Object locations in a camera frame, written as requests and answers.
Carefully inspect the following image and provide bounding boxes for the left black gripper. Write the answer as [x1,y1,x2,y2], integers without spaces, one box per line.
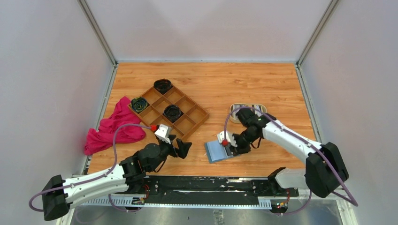
[148,135,191,172]

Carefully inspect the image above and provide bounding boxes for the blue leather card holder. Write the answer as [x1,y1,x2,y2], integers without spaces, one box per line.
[204,140,239,164]

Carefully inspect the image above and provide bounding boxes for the beige oval card tray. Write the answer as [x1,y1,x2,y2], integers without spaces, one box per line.
[229,103,268,123]

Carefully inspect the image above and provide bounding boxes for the stack of credit cards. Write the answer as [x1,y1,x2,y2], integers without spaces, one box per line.
[232,105,265,113]

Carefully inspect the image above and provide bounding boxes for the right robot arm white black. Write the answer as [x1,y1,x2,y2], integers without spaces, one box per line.
[217,106,349,198]

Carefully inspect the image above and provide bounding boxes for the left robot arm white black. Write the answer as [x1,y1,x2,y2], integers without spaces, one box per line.
[41,135,192,221]

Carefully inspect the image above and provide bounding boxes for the brown wooden grid tray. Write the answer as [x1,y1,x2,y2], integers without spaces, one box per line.
[128,85,209,141]

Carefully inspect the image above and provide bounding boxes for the pink crumpled cloth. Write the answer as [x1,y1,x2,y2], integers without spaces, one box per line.
[84,97,146,155]

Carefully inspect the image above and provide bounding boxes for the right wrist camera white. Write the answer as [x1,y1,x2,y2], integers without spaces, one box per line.
[217,131,237,147]

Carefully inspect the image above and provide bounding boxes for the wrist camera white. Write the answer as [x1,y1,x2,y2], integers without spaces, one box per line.
[154,124,172,144]
[217,131,237,147]

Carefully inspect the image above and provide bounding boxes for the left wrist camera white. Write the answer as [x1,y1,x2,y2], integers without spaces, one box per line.
[154,124,172,144]

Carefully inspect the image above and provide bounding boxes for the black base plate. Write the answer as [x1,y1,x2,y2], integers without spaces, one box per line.
[116,175,299,206]

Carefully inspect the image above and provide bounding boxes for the aluminium frame rail front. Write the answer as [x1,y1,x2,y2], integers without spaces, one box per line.
[61,170,340,209]

